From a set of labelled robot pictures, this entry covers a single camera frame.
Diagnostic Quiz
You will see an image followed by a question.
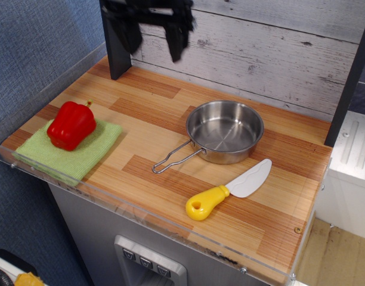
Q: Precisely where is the metal pot with wire handle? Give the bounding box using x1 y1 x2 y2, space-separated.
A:
152 100 265 174

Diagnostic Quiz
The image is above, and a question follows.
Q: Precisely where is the grey toy fridge cabinet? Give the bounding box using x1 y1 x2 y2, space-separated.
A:
50 185 265 285

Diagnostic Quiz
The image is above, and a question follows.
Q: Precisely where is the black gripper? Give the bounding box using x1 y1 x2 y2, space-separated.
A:
101 1 194 63

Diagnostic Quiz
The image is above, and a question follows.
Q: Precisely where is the dark right post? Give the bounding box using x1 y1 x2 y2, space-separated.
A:
324 28 365 147

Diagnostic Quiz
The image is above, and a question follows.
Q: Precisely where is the green cloth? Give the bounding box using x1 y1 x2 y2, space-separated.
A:
13 120 122 186

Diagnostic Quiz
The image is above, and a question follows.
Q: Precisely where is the yellow handled toy knife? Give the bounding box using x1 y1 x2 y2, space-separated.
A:
185 158 272 221

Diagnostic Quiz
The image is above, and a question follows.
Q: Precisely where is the clear acrylic guard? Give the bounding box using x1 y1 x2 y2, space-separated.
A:
0 35 328 284

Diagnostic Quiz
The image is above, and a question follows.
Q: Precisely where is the yellow object at corner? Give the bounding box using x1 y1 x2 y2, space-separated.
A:
14 272 45 286

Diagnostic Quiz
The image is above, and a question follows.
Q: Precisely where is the dark post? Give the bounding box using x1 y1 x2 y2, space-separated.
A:
99 0 132 80
324 28 365 147

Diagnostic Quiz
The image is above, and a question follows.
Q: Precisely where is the dark left post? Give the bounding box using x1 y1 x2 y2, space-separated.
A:
99 0 132 80

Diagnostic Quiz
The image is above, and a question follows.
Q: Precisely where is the red bell pepper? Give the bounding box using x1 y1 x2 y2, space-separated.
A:
47 100 97 151

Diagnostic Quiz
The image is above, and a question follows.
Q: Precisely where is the silver dispenser panel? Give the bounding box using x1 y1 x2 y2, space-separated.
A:
114 235 188 285

